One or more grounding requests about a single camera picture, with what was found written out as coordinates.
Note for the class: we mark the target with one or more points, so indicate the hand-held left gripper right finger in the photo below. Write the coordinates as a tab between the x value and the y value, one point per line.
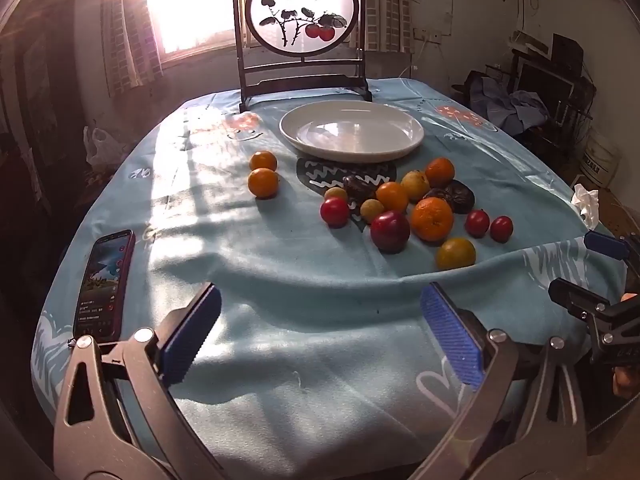
452	332

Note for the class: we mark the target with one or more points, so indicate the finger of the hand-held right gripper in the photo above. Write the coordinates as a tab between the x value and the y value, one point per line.
575	297
606	245

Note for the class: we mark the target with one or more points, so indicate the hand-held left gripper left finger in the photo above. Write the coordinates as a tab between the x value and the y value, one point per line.
192	332

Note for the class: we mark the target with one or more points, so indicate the yellow-green tangerine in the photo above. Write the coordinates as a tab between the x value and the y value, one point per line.
455	253

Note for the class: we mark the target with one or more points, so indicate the small red plum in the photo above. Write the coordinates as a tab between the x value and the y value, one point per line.
501	228
477	223

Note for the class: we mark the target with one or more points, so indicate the large orange tangerine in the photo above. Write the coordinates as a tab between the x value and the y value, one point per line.
432	218

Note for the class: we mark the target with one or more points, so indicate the dark red plum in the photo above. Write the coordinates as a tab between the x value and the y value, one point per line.
390	231

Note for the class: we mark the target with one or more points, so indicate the dark wrinkled passionfruit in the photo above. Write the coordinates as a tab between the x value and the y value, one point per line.
434	193
460	196
359	187

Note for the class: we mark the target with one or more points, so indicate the small yellow loquat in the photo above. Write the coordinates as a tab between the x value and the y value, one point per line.
335	193
372	210

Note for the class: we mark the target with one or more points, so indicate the small orange tangerine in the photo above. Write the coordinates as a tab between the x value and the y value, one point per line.
392	196
440	171
263	161

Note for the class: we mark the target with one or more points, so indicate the spotted yellow loquat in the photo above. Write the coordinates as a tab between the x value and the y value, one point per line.
415	185

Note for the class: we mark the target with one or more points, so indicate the yellowish orange tangerine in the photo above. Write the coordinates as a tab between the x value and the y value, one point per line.
263	182

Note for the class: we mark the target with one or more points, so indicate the white oval plate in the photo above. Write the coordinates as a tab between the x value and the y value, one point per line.
350	130

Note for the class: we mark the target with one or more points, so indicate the person's right hand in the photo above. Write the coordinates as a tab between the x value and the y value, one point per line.
627	382

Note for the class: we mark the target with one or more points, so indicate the crumpled white tissue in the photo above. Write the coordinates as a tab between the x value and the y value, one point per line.
586	202

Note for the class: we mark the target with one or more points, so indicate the white plastic bucket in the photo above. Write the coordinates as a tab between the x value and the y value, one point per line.
600	160

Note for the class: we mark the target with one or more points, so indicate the smartphone in dark red case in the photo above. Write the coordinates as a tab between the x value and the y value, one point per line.
102	285

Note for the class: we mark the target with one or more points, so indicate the light blue printed tablecloth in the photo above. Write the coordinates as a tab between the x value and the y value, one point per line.
300	285

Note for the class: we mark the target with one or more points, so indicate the pile of blue clothes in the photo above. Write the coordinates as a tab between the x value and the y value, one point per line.
515	105

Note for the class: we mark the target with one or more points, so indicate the black metal rack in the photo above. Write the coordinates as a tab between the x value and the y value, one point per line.
565	50

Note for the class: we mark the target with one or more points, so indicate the white plastic bag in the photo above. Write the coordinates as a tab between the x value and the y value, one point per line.
102	146

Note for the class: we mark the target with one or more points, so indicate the checked curtain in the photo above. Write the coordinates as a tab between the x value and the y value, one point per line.
387	10
130	45

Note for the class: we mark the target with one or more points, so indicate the bright window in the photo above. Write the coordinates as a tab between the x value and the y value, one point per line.
195	5

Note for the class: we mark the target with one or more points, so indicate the white wall socket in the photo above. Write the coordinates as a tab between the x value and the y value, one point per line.
429	36

